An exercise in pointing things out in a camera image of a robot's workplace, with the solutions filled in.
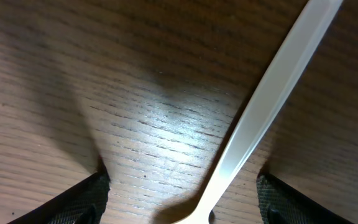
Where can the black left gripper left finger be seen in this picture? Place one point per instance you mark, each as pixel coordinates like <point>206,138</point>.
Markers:
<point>85,202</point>

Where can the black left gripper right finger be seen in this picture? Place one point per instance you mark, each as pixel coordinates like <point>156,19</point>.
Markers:
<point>281,204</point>

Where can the white plastic spoon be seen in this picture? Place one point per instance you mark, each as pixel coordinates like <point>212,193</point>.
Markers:
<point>266,101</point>

